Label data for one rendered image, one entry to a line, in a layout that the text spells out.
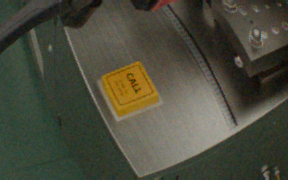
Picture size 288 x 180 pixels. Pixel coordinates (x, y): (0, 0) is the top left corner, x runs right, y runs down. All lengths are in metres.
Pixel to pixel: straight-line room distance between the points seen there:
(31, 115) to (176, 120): 1.10
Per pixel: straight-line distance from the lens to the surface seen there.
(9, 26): 1.46
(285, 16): 1.71
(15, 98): 2.76
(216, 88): 1.71
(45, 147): 2.66
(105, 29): 1.77
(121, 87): 1.68
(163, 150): 1.65
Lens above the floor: 2.36
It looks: 59 degrees down
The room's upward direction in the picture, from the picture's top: 2 degrees clockwise
